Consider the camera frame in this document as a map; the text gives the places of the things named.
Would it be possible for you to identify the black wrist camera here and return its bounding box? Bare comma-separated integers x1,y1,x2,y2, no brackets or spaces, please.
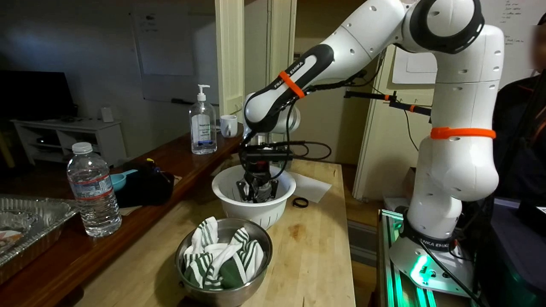
237,142,293,162

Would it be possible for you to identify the black bar with orange marks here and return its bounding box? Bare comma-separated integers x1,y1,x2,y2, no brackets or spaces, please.
343,89,433,118

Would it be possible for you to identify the silver bowl holding cloth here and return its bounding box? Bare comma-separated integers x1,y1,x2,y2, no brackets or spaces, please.
175,219,274,307

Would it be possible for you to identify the black television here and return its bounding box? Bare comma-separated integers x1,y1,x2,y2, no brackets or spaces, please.
0,70,78,125

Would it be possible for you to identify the white wall board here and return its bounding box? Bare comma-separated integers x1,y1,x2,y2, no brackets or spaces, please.
479,0,546,87

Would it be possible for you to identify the aluminium foil tray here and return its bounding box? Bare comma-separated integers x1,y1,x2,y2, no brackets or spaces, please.
0,195,78,270

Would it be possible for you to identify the clear plastic water bottle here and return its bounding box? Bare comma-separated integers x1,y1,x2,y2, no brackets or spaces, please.
66,142,124,239

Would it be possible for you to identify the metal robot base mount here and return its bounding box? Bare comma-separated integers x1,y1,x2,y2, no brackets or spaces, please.
377,195,484,307

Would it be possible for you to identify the teal plastic scoop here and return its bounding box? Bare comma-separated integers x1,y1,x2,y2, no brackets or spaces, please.
109,167,139,193

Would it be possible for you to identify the person in dark jacket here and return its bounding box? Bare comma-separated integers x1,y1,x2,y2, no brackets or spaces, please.
489,14,546,307

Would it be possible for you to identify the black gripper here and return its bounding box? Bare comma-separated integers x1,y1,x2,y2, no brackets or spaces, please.
240,157,283,205

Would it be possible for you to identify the white television stand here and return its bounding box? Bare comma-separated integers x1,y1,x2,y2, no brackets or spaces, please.
10,118,128,167

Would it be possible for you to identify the black bag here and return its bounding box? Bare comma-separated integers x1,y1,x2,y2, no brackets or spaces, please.
112,161,175,210

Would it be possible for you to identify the green white striped cloth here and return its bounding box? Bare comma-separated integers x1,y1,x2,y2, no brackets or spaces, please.
180,215,267,290

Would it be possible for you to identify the clear pump dispenser bottle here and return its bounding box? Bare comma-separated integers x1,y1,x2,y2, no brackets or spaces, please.
189,84,220,157

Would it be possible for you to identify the dark wooden counter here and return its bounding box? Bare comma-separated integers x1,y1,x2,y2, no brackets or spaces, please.
0,133,245,307

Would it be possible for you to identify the white mug with square handle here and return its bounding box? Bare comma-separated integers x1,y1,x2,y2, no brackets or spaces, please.
218,113,240,140

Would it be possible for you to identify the white flat sheet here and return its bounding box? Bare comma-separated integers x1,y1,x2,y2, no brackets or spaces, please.
286,171,332,205

